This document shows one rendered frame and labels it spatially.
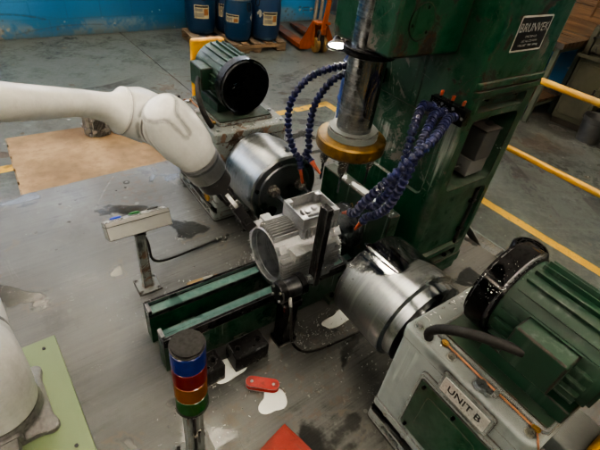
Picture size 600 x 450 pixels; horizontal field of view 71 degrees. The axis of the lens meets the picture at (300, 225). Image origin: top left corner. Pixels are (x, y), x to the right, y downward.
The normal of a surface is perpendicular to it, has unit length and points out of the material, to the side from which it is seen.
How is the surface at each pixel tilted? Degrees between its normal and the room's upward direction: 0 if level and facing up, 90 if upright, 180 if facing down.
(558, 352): 0
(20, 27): 90
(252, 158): 39
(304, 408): 0
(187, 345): 0
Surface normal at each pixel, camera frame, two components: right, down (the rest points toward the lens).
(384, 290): -0.48, -0.37
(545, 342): 0.11, -0.77
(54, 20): 0.59, 0.55
